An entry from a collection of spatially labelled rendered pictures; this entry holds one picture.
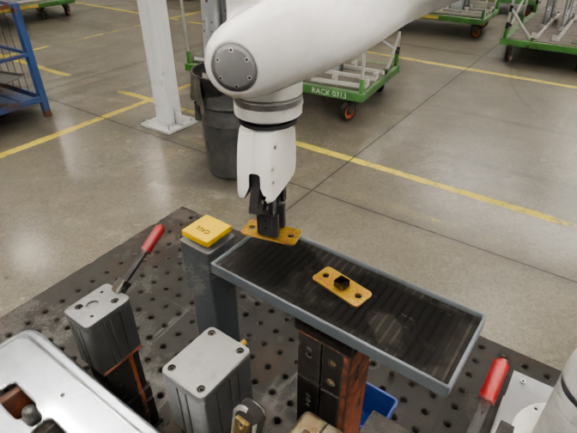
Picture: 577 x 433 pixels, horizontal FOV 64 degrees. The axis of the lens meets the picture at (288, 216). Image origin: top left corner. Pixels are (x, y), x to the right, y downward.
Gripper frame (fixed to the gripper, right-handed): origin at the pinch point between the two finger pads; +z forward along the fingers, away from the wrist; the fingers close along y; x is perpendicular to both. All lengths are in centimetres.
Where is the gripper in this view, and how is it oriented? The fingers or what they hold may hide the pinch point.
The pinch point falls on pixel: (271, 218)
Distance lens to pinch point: 66.4
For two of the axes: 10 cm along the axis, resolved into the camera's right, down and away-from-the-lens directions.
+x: 9.4, 1.9, -2.9
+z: 0.0, 8.3, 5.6
